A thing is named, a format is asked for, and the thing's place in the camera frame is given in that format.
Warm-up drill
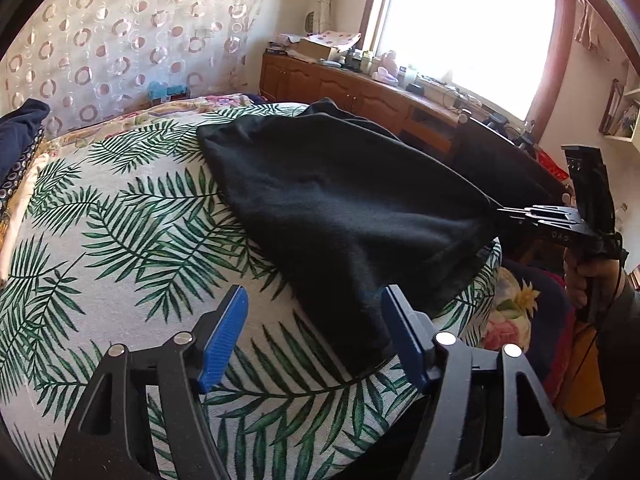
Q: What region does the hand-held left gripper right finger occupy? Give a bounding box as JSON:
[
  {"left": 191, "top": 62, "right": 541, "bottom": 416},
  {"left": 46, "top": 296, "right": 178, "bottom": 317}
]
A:
[{"left": 380, "top": 285, "right": 576, "bottom": 480}]

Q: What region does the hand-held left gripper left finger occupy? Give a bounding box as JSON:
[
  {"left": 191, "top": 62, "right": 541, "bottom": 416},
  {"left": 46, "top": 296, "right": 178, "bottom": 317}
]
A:
[{"left": 50, "top": 284, "right": 250, "bottom": 480}]

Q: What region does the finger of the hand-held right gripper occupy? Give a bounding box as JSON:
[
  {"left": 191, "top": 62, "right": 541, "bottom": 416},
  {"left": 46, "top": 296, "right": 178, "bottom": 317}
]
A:
[
  {"left": 505, "top": 215, "right": 576, "bottom": 231},
  {"left": 497, "top": 203, "right": 576, "bottom": 217}
]

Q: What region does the black t-shirt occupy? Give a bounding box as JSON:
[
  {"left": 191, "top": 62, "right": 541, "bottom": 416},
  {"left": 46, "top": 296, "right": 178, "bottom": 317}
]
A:
[{"left": 196, "top": 97, "right": 571, "bottom": 376}]

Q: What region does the person's right forearm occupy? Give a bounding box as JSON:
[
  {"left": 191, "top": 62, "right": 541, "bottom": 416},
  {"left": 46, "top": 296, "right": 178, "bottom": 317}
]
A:
[{"left": 592, "top": 275, "right": 640, "bottom": 433}]

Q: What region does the person's right hand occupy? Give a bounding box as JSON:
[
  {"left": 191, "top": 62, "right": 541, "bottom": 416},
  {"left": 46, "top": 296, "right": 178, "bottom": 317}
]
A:
[{"left": 563, "top": 250, "right": 627, "bottom": 311}]

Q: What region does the navy blue blanket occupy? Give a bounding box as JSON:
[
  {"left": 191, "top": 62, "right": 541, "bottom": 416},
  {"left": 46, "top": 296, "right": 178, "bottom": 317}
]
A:
[{"left": 502, "top": 257, "right": 573, "bottom": 316}]

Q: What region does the framed picture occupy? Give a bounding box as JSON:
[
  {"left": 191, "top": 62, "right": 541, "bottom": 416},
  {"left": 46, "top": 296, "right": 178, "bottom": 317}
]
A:
[{"left": 599, "top": 79, "right": 626, "bottom": 135}]

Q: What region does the palm leaf print sheet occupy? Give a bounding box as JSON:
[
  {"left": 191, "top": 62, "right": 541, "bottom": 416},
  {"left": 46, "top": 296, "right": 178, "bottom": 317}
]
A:
[{"left": 0, "top": 102, "right": 503, "bottom": 480}]

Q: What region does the bright window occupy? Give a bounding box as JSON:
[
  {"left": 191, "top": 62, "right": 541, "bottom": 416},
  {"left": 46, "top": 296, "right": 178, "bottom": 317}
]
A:
[{"left": 372, "top": 0, "right": 576, "bottom": 121}]

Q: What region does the pink plush toy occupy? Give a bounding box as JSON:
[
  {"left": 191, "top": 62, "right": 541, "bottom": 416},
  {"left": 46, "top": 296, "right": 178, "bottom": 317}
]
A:
[{"left": 372, "top": 50, "right": 403, "bottom": 85}]

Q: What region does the floral blanket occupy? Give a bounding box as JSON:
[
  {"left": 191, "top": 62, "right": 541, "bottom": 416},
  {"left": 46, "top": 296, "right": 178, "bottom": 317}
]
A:
[{"left": 0, "top": 92, "right": 548, "bottom": 358}]

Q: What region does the long wooden cabinet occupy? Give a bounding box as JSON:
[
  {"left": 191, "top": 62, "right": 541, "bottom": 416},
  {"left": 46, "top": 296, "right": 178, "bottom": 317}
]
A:
[{"left": 260, "top": 54, "right": 463, "bottom": 161}]

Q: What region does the blue plastic toy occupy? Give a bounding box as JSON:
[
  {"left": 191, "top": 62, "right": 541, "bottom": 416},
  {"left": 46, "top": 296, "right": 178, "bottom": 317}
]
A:
[{"left": 147, "top": 81, "right": 191, "bottom": 106}]

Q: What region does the cardboard box with papers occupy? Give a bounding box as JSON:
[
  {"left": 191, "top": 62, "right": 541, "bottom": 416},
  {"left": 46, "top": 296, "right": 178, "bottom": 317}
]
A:
[{"left": 275, "top": 31, "right": 362, "bottom": 53}]

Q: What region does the navy garment with patterned trim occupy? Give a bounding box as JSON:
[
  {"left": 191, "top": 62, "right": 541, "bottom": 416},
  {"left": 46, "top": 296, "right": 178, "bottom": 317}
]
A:
[{"left": 0, "top": 99, "right": 52, "bottom": 201}]

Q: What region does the circle pattern sheer curtain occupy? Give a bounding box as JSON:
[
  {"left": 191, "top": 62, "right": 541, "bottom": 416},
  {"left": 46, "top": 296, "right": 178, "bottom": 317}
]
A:
[{"left": 0, "top": 0, "right": 268, "bottom": 136}]

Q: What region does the white wall shelf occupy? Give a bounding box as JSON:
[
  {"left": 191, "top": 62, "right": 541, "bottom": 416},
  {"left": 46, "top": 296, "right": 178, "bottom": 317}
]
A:
[{"left": 602, "top": 87, "right": 640, "bottom": 143}]

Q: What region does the black cable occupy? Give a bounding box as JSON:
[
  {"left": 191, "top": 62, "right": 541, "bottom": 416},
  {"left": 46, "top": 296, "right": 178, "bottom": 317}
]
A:
[{"left": 562, "top": 255, "right": 626, "bottom": 433}]

